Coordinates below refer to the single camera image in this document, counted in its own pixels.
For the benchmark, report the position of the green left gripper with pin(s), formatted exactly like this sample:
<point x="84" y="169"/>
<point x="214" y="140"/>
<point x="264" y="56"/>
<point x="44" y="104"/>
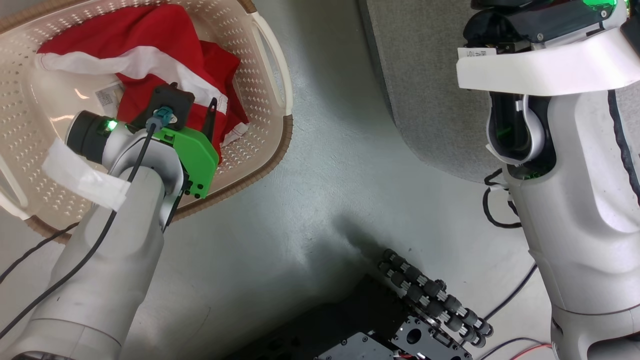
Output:
<point x="197" y="155"/>

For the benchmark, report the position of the red and white garment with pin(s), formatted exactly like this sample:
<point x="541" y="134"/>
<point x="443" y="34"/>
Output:
<point x="150" y="30"/>

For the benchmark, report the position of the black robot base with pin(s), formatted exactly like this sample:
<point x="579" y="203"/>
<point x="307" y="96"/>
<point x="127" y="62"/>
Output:
<point x="340" y="325"/>

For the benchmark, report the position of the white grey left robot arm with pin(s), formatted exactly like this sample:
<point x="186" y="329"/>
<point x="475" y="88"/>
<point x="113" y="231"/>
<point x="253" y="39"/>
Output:
<point x="110" y="260"/>

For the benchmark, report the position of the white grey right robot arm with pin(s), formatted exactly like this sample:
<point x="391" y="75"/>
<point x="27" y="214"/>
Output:
<point x="580" y="210"/>

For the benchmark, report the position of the cream perforated laundry basket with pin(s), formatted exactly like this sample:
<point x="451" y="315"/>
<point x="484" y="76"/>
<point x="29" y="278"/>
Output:
<point x="250" y="80"/>

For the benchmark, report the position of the white tape strip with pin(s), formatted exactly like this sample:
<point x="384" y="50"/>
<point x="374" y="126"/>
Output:
<point x="85" y="177"/>
<point x="540" y="67"/>

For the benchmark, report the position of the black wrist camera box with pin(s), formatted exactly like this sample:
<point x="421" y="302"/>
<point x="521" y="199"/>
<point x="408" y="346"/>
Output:
<point x="172" y="102"/>

